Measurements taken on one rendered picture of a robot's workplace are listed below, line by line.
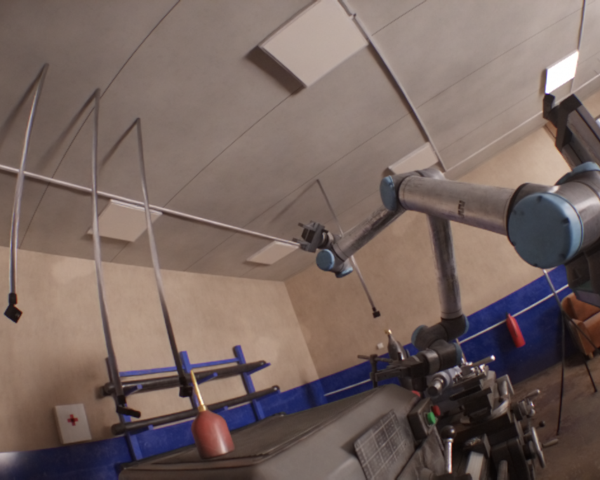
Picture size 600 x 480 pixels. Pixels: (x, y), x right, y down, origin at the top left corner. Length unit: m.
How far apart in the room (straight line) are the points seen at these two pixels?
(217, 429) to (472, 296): 5.23
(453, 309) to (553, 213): 0.76
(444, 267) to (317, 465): 0.94
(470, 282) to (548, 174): 2.19
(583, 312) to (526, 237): 4.69
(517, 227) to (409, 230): 5.22
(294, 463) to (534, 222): 0.58
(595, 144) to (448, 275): 0.69
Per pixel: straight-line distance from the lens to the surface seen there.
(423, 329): 1.33
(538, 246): 0.71
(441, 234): 1.25
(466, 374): 1.66
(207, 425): 0.60
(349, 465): 0.52
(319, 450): 0.52
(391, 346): 4.54
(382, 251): 5.99
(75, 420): 3.58
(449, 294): 1.31
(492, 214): 0.81
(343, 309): 6.23
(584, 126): 1.06
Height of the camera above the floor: 1.42
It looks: 22 degrees up
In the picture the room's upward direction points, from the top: 21 degrees counter-clockwise
